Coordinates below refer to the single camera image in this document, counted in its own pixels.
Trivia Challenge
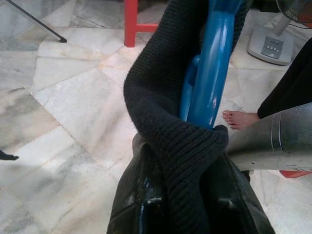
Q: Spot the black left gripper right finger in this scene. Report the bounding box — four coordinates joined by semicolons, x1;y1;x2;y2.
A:
204;156;276;234

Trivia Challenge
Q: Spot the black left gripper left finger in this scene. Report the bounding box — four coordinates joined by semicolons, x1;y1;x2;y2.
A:
107;136;171;234

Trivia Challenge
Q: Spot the black garment red trim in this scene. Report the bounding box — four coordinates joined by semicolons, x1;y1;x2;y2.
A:
123;0;248;234

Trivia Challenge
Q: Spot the blue plastic hanger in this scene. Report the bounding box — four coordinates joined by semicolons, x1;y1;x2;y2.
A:
179;0;246;130

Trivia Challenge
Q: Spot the person bare foot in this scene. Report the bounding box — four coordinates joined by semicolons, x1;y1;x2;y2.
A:
222;110;262;132

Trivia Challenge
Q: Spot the person black trouser leg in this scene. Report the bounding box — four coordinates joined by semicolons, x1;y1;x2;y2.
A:
257;44;312;120

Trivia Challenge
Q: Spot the white standing fan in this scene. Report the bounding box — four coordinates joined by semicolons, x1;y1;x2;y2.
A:
247;0;312;66

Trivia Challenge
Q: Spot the red plastic stool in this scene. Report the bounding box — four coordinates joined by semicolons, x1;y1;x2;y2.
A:
124;0;159;48

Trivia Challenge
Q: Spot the silver metal clothes rack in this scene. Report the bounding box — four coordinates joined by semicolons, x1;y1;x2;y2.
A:
5;0;68;44

